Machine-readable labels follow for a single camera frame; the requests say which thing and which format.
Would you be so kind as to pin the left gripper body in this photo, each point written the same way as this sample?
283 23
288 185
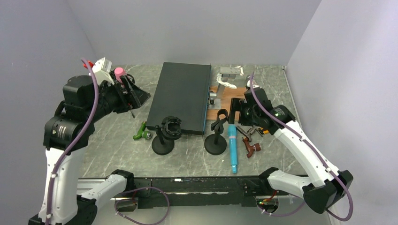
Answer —
117 101

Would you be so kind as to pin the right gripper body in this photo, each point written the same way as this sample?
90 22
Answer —
248 115

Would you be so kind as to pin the blue microphone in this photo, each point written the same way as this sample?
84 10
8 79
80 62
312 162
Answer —
232 147

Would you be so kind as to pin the pink microphone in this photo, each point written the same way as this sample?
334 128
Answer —
119 72

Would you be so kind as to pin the black clip microphone stand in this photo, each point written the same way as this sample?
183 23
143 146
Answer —
215 144

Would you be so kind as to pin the black shock mount stand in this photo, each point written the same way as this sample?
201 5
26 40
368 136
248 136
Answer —
166 134

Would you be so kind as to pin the silver mesh glitter microphone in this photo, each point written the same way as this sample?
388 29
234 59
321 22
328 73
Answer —
247 82

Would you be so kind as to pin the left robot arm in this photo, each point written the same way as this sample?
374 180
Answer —
66 137

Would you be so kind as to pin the black tripod microphone stand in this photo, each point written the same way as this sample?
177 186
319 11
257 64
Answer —
129 94

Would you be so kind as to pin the wooden board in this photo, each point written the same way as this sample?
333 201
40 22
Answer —
224 102

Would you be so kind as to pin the grey metal pipe fitting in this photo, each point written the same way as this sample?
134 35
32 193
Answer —
248 134

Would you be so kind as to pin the yellow utility knife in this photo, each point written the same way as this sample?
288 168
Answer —
262 131

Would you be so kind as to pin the brown pipe fitting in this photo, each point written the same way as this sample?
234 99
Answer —
250 148

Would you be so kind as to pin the green pipe fitting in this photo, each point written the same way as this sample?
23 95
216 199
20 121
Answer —
142 133

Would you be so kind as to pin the black flat box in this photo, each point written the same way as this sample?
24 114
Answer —
182 91

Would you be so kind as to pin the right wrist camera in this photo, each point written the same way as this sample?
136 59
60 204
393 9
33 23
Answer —
253 84

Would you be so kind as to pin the metal bracket fixture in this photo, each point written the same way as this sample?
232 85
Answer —
222 78

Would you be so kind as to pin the black base frame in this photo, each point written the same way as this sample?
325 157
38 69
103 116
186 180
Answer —
201 191

